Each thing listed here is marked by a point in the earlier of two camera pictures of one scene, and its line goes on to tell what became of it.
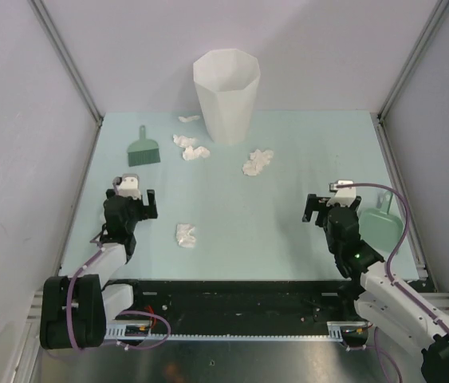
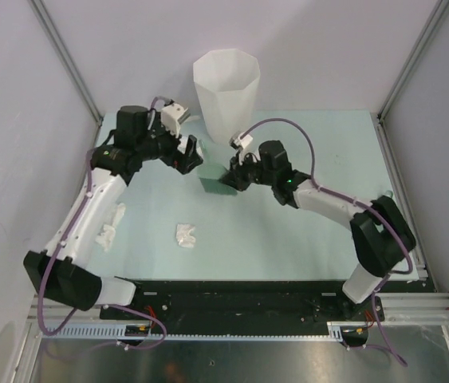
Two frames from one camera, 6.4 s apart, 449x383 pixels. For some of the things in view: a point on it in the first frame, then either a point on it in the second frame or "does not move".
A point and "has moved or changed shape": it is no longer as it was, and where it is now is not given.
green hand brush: [143, 151] has moved or changed shape
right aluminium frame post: [440, 7] does not move
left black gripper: [146, 211] → [185, 161]
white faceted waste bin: [226, 80] does not move
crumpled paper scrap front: [183, 238] does not move
